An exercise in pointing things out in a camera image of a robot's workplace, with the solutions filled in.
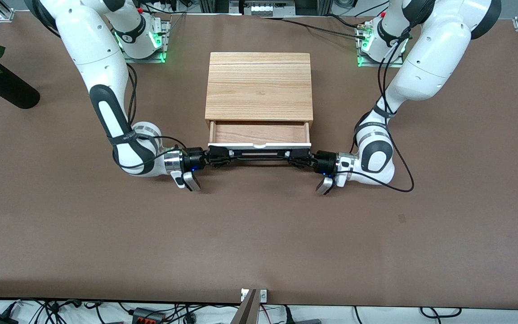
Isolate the white drawer with black handle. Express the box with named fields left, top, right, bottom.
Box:
left=208, top=121, right=312, bottom=163

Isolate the light wooden drawer cabinet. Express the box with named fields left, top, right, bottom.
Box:
left=205, top=52, right=314, bottom=132

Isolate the white socket strip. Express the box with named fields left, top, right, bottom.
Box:
left=240, top=0, right=286, bottom=18

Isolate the black box with orange connectors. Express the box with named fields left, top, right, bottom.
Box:
left=131, top=307, right=166, bottom=324

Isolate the black cylindrical vase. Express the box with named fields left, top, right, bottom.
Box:
left=0, top=63, right=41, bottom=110

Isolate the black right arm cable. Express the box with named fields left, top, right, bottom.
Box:
left=111, top=63, right=188, bottom=171

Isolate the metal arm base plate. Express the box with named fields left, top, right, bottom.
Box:
left=120, top=20, right=170, bottom=63
left=357, top=22, right=405, bottom=68

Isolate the thick black table cable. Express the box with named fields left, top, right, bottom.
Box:
left=263, top=17, right=367, bottom=39

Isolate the small metal bracket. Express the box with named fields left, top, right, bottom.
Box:
left=241, top=288, right=268, bottom=302

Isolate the thin black table cable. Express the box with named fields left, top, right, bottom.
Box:
left=281, top=14, right=359, bottom=28

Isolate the aluminium frame post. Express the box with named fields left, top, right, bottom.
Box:
left=198, top=0, right=230, bottom=14

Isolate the black looped cable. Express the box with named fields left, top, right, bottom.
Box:
left=420, top=307, right=462, bottom=319

